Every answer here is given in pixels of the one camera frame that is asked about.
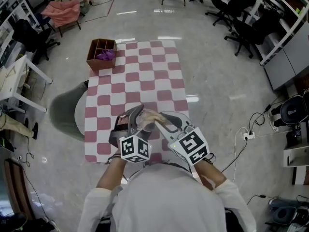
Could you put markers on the purple cloth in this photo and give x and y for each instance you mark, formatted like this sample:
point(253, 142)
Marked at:
point(105, 54)

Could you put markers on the white desk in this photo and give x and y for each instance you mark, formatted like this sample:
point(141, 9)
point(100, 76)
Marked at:
point(12, 81)

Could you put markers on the white power strip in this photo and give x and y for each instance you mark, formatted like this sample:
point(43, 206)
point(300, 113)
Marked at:
point(248, 135)

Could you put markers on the clear glass mug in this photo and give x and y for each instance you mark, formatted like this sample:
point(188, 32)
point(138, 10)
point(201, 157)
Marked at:
point(144, 123)

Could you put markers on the black office chair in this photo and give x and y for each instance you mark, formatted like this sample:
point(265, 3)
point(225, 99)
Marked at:
point(29, 37)
point(256, 31)
point(231, 7)

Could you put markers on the white drawer cabinet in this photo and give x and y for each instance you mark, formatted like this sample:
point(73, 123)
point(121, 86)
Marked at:
point(295, 155)

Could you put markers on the grey green chair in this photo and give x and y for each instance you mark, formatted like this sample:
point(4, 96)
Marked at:
point(62, 112)

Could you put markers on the person's right forearm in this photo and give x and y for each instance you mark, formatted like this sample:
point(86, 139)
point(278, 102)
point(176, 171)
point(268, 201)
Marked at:
point(210, 175)

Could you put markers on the grey round device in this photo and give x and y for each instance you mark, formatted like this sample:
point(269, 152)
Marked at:
point(283, 211)

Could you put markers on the white round device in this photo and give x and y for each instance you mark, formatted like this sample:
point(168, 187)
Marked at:
point(274, 5)

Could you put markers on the brown wooden bench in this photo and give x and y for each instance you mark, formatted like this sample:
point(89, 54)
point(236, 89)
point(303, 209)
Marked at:
point(17, 190)

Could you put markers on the pink cloth covered chair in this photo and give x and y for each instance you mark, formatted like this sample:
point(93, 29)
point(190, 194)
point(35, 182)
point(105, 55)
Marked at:
point(62, 12)

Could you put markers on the wooden divided box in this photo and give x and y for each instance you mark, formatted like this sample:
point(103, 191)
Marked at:
point(96, 65)

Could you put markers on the pink white checkered tablecloth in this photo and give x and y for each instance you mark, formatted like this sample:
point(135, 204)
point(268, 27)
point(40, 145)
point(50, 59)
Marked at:
point(144, 81)

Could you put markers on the grey cabinet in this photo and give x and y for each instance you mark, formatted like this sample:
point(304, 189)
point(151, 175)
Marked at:
point(289, 57)

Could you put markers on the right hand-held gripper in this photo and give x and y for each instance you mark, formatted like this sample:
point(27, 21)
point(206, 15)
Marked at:
point(190, 145)

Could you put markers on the person's white shirt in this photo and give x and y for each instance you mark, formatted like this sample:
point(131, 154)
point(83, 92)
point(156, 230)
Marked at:
point(169, 202)

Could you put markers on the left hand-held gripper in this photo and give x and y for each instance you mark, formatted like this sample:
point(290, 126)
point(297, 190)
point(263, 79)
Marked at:
point(134, 149)

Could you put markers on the person's left forearm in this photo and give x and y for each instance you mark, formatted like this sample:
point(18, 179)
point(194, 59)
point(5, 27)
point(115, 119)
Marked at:
point(111, 174)

